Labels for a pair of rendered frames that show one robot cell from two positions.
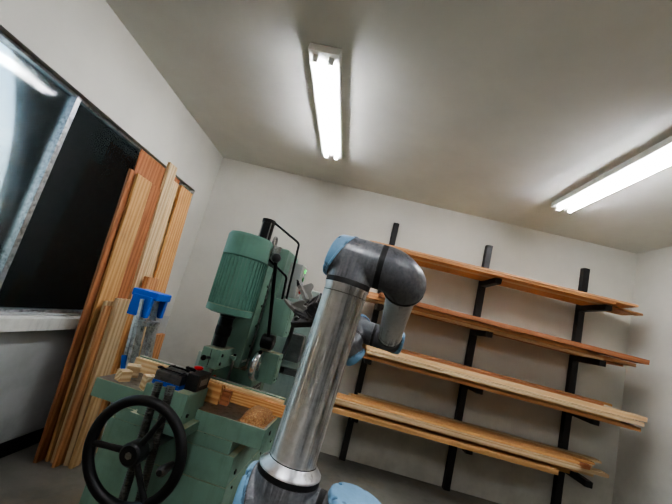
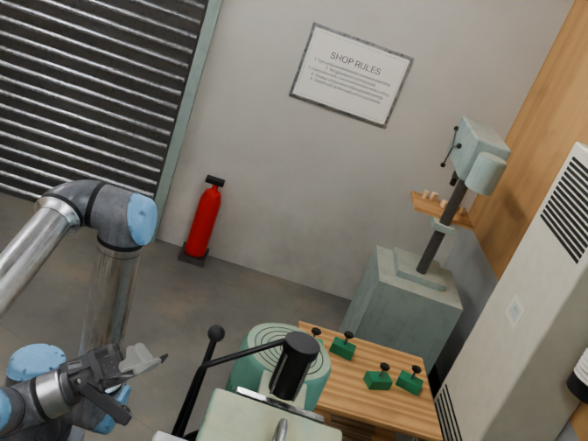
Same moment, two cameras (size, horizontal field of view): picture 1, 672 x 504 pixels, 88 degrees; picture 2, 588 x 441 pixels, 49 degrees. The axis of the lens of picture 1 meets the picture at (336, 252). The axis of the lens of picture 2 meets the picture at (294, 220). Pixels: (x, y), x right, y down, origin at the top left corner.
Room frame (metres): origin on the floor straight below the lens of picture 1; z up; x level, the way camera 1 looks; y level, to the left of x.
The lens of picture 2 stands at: (2.35, 0.07, 2.20)
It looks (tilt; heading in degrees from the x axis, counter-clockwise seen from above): 24 degrees down; 169
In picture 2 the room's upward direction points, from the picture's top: 21 degrees clockwise
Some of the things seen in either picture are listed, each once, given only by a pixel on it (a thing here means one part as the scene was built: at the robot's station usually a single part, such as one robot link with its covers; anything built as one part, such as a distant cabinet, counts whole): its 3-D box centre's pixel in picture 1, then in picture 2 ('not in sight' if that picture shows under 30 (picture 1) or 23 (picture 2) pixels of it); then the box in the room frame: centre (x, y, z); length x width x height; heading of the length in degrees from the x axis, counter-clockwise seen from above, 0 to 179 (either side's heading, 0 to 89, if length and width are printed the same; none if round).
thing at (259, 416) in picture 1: (259, 412); not in sight; (1.24, 0.11, 0.92); 0.14 x 0.09 x 0.04; 172
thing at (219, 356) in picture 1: (217, 358); not in sight; (1.38, 0.33, 1.03); 0.14 x 0.07 x 0.09; 172
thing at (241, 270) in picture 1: (240, 274); (263, 410); (1.36, 0.34, 1.35); 0.18 x 0.18 x 0.31
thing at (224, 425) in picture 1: (184, 408); not in sight; (1.26, 0.36, 0.87); 0.61 x 0.30 x 0.06; 82
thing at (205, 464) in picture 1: (207, 425); not in sight; (1.49, 0.32, 0.76); 0.57 x 0.45 x 0.09; 172
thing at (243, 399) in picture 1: (230, 395); not in sight; (1.35, 0.24, 0.92); 0.56 x 0.02 x 0.04; 82
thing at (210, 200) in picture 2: not in sight; (205, 219); (-1.52, 0.24, 0.30); 0.19 x 0.18 x 0.60; 176
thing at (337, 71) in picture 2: not in sight; (350, 76); (-1.56, 0.82, 1.48); 0.64 x 0.02 x 0.46; 86
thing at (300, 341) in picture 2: (264, 238); (285, 383); (1.50, 0.32, 1.53); 0.08 x 0.08 x 0.17; 82
